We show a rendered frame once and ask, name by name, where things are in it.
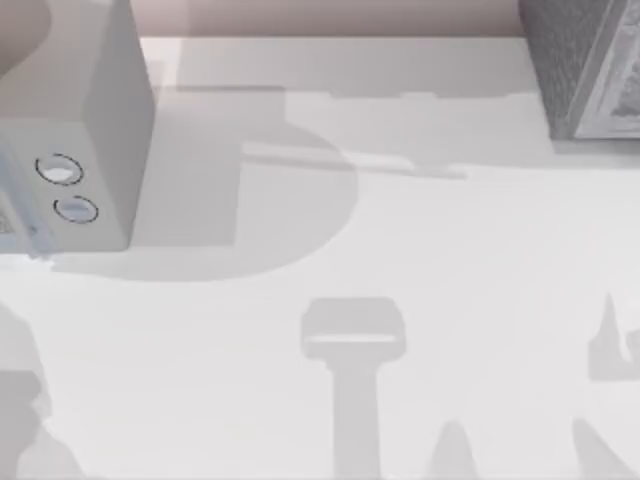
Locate larger microwave knob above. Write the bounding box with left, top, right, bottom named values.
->
left=35, top=153, right=85, bottom=187

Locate pale microwave oven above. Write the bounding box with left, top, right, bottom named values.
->
left=0, top=0, right=157, bottom=260

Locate smaller microwave knob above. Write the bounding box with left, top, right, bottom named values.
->
left=53, top=194, right=100, bottom=225

